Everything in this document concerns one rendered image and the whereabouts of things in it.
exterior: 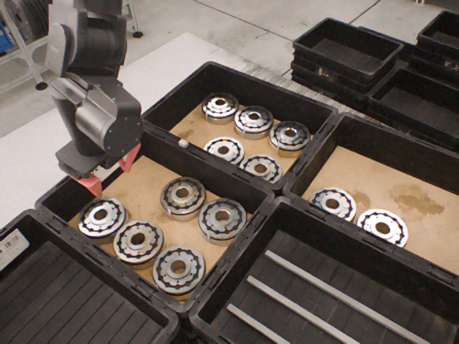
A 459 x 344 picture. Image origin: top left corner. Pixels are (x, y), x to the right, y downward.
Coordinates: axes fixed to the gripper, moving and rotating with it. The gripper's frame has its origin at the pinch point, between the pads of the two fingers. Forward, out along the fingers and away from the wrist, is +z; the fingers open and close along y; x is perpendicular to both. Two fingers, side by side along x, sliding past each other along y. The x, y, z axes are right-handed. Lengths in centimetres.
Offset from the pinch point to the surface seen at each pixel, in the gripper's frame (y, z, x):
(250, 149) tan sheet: 36.7, 23.3, -4.4
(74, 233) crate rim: -7.4, 13.5, 7.0
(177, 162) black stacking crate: 20.4, 19.1, 5.5
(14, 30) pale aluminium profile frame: 76, 72, 184
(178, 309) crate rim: -7.6, 12.6, -18.6
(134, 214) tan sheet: 5.6, 23.6, 6.6
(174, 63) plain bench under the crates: 70, 38, 51
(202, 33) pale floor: 187, 112, 132
